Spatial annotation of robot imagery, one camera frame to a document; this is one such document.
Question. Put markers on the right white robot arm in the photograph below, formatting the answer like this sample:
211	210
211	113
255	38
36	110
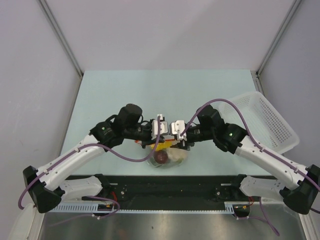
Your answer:
294	184

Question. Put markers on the yellow pepper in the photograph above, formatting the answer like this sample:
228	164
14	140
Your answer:
164	145

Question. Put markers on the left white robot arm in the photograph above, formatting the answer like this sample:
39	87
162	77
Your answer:
45	184

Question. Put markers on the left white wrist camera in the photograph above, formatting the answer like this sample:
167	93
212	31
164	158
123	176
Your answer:
159	127

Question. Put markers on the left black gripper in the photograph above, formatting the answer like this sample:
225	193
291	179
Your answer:
149	141

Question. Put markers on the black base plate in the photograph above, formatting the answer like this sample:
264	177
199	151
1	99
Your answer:
172	192

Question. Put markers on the clear zip top bag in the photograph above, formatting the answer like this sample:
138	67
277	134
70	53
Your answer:
168	164

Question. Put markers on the dark red plum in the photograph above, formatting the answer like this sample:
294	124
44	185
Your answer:
160	157

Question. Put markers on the white cauliflower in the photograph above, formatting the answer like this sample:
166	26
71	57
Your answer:
176	155

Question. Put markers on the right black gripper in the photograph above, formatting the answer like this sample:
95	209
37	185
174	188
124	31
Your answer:
184	144

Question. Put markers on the white cable duct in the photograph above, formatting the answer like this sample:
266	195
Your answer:
107	208

